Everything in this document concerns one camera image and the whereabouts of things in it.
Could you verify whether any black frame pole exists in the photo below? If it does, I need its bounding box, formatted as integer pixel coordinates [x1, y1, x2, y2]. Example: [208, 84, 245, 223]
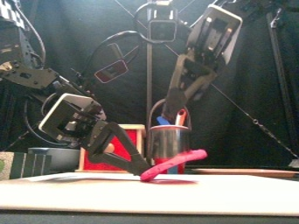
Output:
[144, 40, 155, 165]

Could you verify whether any thin bracing cord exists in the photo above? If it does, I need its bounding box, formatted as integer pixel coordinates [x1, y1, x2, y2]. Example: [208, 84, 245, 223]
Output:
[115, 0, 299, 160]

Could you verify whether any grey-blue bowl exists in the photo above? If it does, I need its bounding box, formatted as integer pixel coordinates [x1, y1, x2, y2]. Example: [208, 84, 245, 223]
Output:
[26, 147, 81, 173]

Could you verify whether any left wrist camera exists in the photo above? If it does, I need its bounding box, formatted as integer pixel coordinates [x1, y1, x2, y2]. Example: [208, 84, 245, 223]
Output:
[93, 59, 129, 85]

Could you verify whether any black slanted frame strut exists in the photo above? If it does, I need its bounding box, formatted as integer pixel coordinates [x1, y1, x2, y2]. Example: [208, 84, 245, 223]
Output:
[265, 11, 299, 152]

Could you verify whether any blue toy utensil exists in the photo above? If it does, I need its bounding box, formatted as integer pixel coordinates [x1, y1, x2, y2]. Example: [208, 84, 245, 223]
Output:
[155, 115, 173, 127]

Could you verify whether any dark green block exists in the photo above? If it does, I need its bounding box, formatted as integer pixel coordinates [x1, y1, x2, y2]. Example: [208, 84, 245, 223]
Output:
[0, 151, 52, 181]

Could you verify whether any red drawer with wooden knob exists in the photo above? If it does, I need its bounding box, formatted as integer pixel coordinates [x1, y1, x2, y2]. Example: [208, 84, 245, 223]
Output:
[83, 129, 140, 172]

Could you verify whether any red toy utensil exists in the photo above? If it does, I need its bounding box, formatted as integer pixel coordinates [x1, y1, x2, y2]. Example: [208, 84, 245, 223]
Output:
[173, 108, 188, 127]

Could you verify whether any utensil cup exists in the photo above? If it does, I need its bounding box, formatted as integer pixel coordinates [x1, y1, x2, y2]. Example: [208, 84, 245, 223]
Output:
[148, 123, 192, 175]

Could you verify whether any wooden drawer box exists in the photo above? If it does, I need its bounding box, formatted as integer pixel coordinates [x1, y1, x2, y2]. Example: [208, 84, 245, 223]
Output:
[75, 123, 147, 173]

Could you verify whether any black camera cable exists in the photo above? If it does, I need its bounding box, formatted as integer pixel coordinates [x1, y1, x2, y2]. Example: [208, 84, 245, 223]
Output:
[81, 30, 141, 77]

